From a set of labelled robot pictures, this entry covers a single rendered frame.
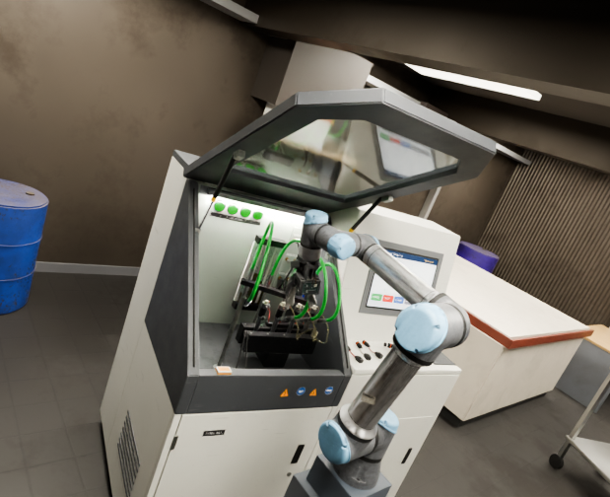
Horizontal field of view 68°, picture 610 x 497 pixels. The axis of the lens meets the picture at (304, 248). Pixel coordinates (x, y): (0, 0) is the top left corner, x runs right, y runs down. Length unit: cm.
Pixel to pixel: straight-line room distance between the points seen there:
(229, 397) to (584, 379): 496
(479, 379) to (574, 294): 393
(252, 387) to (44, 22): 276
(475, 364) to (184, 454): 260
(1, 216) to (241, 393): 199
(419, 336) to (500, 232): 694
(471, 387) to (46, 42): 388
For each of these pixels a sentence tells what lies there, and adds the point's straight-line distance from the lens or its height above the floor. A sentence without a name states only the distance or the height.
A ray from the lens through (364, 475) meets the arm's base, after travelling 151.
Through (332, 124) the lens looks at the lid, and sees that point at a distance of 130.
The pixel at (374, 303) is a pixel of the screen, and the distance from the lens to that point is 217.
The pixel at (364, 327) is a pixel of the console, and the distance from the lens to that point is 217.
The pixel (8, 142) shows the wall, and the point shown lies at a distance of 374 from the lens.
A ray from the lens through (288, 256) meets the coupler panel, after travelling 213.
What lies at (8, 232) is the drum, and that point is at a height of 59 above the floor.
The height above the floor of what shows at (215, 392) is 88.
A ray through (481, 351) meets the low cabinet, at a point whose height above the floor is 67.
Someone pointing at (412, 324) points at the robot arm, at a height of 148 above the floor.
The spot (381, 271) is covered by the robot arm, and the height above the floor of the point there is 150.
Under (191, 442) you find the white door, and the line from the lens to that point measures 179.
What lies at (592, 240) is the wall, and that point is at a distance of 756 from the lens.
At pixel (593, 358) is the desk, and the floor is 52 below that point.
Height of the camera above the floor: 185
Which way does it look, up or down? 16 degrees down
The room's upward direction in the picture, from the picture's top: 21 degrees clockwise
